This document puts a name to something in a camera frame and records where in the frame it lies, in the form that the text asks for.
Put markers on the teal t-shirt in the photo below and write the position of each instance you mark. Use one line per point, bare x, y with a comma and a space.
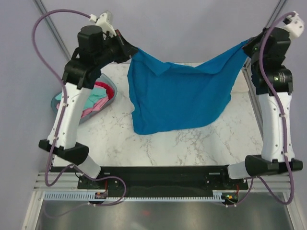
97, 94

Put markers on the aluminium frame post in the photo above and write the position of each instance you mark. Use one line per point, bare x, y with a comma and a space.
52, 28
274, 15

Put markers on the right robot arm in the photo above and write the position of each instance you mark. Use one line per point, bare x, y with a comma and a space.
274, 86

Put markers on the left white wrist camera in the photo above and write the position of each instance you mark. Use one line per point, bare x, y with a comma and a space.
104, 21

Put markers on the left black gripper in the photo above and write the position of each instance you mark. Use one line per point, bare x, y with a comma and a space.
128, 50

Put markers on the red t-shirt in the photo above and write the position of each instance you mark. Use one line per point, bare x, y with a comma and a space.
109, 90

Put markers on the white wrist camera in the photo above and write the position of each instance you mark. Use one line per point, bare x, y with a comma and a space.
104, 21
294, 25

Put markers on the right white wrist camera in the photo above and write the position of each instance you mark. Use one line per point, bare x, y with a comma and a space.
294, 25

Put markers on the folded cream t-shirt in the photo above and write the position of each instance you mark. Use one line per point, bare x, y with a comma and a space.
240, 85

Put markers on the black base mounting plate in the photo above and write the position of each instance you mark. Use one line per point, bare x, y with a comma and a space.
162, 181

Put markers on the right aluminium frame post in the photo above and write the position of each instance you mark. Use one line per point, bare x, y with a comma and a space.
274, 15

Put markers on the blue t-shirt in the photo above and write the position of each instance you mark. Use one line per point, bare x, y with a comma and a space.
168, 96

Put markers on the aluminium rail profile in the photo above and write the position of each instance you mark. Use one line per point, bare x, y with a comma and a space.
67, 182

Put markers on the pink t-shirt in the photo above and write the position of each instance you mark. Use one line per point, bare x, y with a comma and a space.
85, 113

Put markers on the left aluminium frame post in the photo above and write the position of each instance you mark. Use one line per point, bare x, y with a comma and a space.
52, 28

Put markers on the white slotted cable duct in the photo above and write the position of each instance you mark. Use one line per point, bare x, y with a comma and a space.
95, 196

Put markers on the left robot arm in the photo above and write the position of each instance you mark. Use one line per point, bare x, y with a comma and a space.
96, 48

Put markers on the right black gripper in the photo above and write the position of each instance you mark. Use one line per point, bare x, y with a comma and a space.
248, 47

